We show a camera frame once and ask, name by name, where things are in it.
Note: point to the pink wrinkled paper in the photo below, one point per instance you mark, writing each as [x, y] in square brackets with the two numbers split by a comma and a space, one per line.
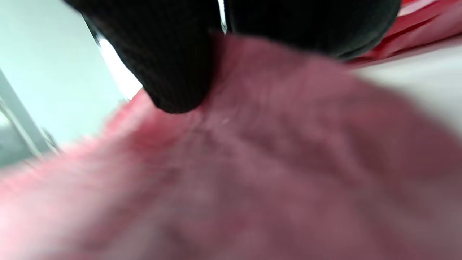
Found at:
[415, 29]
[252, 162]

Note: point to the white desk leg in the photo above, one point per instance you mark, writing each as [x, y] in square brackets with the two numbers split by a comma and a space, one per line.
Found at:
[21, 122]

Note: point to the person's right hand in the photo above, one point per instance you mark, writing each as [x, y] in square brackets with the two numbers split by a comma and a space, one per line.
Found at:
[173, 54]

